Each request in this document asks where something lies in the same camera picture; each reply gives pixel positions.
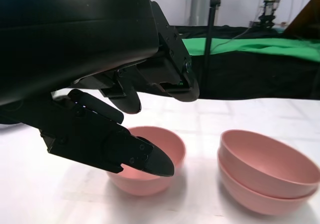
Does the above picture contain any green cloth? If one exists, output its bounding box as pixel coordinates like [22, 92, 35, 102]
[181, 35, 320, 63]

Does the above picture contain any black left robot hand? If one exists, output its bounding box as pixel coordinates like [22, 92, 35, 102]
[0, 0, 201, 179]

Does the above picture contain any pink plastic bowl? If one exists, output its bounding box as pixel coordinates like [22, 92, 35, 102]
[219, 129, 320, 199]
[106, 125, 187, 197]
[216, 148, 313, 216]

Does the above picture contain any black stand pole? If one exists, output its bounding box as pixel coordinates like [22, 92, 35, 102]
[203, 0, 222, 96]

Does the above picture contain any black backdrop cloth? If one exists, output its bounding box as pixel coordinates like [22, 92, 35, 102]
[174, 25, 320, 100]

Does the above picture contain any brown board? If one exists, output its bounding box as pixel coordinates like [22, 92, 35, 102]
[284, 0, 320, 39]

